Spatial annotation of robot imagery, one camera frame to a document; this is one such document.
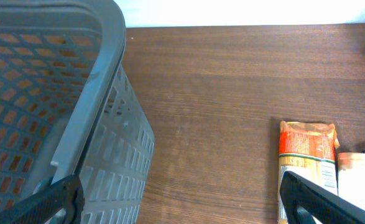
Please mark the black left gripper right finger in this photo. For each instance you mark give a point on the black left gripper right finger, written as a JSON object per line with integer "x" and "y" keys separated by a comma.
{"x": 305, "y": 202}

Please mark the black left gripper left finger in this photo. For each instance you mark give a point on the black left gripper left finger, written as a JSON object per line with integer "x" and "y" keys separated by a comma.
{"x": 66, "y": 194}

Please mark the orange spaghetti pack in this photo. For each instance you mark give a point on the orange spaghetti pack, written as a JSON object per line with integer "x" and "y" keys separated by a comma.
{"x": 308, "y": 149}

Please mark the white refill pouch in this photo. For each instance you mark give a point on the white refill pouch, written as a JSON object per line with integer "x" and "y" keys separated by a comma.
{"x": 351, "y": 178}

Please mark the grey plastic mesh basket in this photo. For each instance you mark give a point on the grey plastic mesh basket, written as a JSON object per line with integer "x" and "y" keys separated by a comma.
{"x": 67, "y": 107}

